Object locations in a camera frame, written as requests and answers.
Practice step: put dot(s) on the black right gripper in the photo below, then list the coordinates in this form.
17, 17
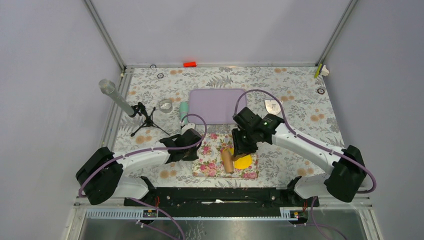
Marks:
239, 149

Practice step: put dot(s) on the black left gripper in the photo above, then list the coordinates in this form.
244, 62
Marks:
193, 156

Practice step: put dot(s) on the yellow dough piece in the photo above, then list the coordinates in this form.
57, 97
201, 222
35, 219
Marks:
241, 163

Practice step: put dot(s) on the floral rectangular tray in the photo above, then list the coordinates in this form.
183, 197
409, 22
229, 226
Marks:
209, 163

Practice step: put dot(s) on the wooden dough roller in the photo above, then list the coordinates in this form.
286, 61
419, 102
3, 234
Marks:
225, 157

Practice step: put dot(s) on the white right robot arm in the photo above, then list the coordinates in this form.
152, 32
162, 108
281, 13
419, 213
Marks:
343, 168

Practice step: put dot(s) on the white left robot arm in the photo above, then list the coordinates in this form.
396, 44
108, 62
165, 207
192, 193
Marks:
106, 174

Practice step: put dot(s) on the floral tablecloth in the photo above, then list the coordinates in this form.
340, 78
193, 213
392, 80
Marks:
305, 100

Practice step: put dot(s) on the purple plastic tray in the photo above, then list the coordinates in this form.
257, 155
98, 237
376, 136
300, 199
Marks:
215, 105

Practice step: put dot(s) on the black mini tripod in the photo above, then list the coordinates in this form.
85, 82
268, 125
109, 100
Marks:
140, 109

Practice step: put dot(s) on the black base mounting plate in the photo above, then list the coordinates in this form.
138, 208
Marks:
225, 202

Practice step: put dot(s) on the red block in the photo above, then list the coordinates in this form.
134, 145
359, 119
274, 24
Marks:
191, 64

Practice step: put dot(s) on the white yellow corner clip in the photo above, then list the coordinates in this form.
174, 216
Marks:
321, 71

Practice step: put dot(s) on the silver microphone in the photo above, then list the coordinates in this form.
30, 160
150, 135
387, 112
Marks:
109, 89

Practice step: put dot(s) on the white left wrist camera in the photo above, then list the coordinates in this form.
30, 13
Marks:
187, 127

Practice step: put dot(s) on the metal spatula wooden handle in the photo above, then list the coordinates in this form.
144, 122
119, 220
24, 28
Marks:
272, 106

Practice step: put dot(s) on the teal handled tool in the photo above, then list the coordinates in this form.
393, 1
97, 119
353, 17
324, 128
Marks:
183, 109

